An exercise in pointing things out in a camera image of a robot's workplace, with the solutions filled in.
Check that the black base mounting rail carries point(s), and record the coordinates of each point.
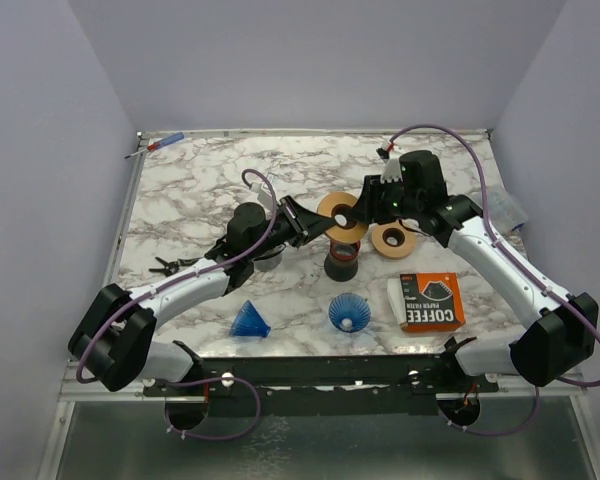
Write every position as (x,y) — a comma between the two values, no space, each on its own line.
(324,385)

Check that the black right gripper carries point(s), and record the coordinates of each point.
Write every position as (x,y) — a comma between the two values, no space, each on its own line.
(368,207)

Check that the blue ribbed dripper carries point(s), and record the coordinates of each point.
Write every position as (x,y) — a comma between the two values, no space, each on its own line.
(349,313)

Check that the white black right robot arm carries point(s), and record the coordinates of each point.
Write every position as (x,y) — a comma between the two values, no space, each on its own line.
(559,326)

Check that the red blue screwdriver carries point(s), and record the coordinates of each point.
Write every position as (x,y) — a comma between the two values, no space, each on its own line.
(164,142)

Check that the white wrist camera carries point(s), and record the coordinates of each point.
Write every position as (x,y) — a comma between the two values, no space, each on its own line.
(392,171)
(263,194)

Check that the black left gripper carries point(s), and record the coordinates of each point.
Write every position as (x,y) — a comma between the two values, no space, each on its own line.
(303,223)

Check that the blue cone dripper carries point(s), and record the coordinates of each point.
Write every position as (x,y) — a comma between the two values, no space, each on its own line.
(249,323)

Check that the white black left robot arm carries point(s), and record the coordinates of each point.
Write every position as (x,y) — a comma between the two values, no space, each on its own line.
(115,339)

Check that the orange coffee filter box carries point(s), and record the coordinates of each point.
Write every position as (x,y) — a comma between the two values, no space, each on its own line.
(426,303)

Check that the clear grey glass carafe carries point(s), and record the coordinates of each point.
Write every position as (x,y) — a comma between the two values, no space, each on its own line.
(270,260)

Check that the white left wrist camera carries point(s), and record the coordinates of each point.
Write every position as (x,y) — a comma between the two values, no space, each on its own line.
(263,194)

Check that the wooden ring coaster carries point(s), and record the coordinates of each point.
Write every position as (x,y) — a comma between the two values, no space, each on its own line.
(393,241)
(337,206)

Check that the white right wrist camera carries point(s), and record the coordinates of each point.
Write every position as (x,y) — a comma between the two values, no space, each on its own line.
(392,171)

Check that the black scissors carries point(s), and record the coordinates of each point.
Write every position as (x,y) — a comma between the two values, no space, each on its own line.
(169,268)

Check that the red and black carafe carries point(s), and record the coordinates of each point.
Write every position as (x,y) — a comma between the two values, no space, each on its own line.
(341,262)

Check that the clear plastic parts box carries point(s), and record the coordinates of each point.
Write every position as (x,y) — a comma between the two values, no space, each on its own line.
(505,212)

